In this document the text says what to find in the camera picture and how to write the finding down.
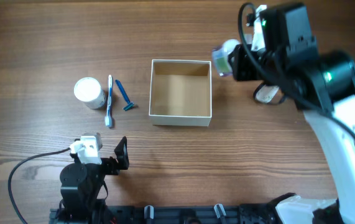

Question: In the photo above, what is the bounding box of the dark mouthwash spray bottle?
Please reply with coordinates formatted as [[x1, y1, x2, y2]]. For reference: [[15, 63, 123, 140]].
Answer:
[[211, 39, 240, 77]]

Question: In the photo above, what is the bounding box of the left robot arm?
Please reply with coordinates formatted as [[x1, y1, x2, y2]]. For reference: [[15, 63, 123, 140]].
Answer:
[[53, 133, 129, 223]]

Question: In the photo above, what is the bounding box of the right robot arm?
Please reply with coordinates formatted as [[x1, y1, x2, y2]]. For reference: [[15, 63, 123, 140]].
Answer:
[[227, 2, 355, 223]]

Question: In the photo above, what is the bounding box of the blue disposable razor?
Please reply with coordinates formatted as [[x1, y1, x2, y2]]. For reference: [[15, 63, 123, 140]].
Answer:
[[115, 80, 134, 111]]

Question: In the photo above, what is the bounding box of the left black camera cable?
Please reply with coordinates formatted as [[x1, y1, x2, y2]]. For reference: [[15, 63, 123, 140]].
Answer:
[[7, 147, 71, 224]]

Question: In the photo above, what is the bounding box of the blue white toothbrush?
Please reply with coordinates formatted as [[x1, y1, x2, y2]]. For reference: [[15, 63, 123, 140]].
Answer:
[[104, 75, 113, 128]]

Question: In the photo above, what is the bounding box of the white floral lotion tube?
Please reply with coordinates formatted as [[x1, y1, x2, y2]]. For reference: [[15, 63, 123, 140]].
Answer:
[[254, 85, 279, 103]]

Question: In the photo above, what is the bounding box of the beige open cardboard box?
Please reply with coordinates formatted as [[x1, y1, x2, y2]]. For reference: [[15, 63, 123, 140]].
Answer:
[[149, 59, 212, 126]]

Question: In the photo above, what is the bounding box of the clear cotton swab tub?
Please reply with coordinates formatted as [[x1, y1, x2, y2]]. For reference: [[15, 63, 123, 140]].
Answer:
[[73, 77, 106, 110]]

